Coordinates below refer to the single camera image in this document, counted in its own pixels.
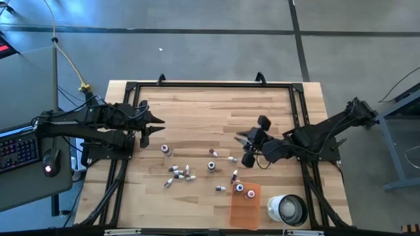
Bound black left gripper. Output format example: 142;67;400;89
129;100;166;149

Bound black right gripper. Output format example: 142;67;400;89
234;115;272;168

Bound orange translucent plastic bin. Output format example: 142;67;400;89
228;179;263;231

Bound black desk leg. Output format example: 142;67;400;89
84;90;99;106

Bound white cylindrical cup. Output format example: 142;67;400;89
266;193;309;227

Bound black computer mouse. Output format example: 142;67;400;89
41;147;62;178

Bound light grey desk surface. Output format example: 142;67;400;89
0;45;59;134

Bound black backlit keyboard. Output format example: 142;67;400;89
0;126;42;174

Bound dark grey desk surface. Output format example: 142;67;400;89
0;118;74;213

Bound grey metal stand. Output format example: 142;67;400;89
362;83;420;191

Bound black device with red light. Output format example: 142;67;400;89
0;32;20;60

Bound striped black orange block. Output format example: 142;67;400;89
400;224;420;234

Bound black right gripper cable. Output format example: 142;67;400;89
255;153;274;170

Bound black aluminium table frame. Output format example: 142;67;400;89
74;80;354;230

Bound yellow power cable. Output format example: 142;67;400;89
42;0;91;92

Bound grey metal bracket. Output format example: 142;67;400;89
104;229;142;236
287;229;324;236

